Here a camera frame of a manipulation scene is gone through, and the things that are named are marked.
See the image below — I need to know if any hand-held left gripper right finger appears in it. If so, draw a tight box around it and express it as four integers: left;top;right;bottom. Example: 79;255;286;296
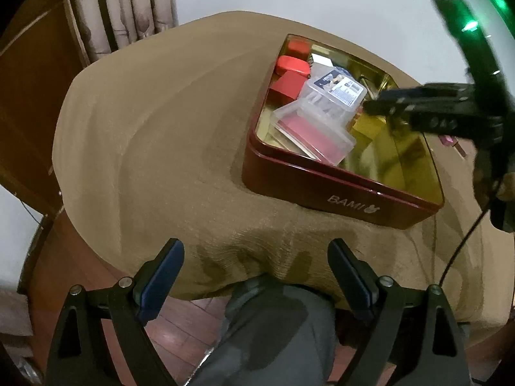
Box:
327;237;472;386

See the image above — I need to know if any black cable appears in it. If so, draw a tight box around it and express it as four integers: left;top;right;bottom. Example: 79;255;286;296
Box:
438;204;492;288

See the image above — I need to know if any red tape measure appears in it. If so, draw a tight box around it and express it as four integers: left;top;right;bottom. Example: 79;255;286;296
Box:
275;55;312;81

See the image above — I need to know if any small clear box red insert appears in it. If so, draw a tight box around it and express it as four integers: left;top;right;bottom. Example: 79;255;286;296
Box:
269;98;358;166

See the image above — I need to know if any brown wooden furniture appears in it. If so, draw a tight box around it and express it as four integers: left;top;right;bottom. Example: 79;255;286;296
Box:
0;0;91;220

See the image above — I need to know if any beige patterned curtain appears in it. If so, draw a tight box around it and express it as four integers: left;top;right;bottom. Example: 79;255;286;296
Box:
64;0;180;66

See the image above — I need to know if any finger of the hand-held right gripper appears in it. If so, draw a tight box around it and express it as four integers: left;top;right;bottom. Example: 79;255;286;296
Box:
376;82;481;108
361;98;481;134

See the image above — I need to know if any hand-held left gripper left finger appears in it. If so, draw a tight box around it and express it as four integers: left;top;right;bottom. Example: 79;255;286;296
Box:
46;237;186;386

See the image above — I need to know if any person's leg in grey trousers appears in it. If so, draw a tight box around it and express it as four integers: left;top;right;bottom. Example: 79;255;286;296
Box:
192;274;337;386

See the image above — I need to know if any clear plastic box with label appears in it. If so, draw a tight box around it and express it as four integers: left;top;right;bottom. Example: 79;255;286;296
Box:
297;68;368;126

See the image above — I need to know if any red tin box gold inside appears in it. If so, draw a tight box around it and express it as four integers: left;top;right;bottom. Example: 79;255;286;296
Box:
241;33;445;230

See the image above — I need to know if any red cardboard box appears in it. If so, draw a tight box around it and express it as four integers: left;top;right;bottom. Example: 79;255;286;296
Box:
269;71;309;106

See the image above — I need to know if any yellow block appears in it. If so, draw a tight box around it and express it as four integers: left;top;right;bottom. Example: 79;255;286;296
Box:
351;112;388;142

